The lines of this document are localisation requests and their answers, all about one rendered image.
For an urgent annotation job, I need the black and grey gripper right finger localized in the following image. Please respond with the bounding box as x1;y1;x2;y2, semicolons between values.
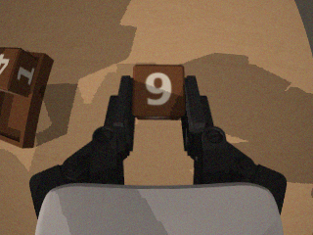
181;75;287;215

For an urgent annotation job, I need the brown wooden number cube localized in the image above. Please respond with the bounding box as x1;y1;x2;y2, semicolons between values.
132;65;186;120
0;47;38;98

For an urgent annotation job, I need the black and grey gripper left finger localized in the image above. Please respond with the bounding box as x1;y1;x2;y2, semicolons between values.
29;75;135;219

